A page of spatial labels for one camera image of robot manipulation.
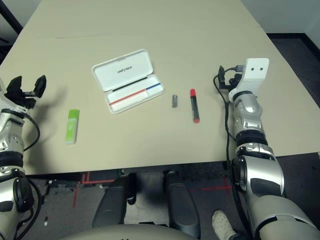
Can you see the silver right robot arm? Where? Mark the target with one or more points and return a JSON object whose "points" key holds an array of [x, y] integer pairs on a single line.
{"points": [[265, 175]]}

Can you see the black marker with red cap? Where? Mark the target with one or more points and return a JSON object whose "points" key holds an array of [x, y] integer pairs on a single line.
{"points": [[195, 107]]}

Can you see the beige robot torso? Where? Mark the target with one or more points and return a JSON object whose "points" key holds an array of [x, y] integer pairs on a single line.
{"points": [[125, 233]]}

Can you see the white perforated shoe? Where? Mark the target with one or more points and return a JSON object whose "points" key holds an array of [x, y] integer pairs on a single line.
{"points": [[221, 222]]}

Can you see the small black white floor object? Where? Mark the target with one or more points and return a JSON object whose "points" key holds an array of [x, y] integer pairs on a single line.
{"points": [[45, 220]]}

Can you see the dark grey robot right leg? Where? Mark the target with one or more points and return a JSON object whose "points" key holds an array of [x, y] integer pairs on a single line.
{"points": [[180, 205]]}

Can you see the white plastic pencil case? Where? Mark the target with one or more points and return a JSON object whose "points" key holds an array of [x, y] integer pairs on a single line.
{"points": [[125, 72]]}

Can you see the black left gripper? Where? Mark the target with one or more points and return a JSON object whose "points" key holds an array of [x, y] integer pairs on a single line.
{"points": [[27, 100]]}

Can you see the dark grey robot left leg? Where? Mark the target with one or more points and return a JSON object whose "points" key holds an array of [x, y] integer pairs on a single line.
{"points": [[112, 205]]}

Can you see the dark grey robot leg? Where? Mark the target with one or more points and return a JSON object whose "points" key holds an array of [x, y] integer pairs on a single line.
{"points": [[112, 205], [180, 205]]}

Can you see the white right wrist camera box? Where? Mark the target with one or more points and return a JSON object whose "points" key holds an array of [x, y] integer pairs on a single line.
{"points": [[255, 70]]}

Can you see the green stationery pack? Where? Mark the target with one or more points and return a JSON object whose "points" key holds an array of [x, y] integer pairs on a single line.
{"points": [[72, 127]]}

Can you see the black metal frame leg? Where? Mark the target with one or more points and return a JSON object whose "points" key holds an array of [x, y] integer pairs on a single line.
{"points": [[10, 17]]}

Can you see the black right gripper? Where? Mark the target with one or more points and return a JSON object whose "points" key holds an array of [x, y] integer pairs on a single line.
{"points": [[233, 81]]}

